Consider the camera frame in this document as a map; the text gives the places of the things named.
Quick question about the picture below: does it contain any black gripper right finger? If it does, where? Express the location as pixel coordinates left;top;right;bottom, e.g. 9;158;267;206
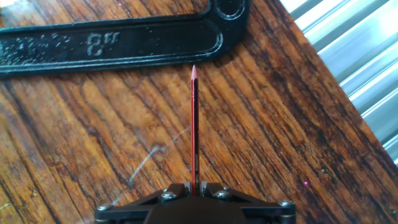
198;181;297;224

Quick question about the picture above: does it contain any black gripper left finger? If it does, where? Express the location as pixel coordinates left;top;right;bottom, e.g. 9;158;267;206
94;181;193;224

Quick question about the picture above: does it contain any red and black pencil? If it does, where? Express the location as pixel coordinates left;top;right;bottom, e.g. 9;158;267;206
190;64;201;197

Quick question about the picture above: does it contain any brown wooden board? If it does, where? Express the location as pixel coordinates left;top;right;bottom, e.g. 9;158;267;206
0;0;398;224

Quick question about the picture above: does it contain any black C-clamp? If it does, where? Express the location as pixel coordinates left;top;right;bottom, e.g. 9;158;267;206
0;0;251;79

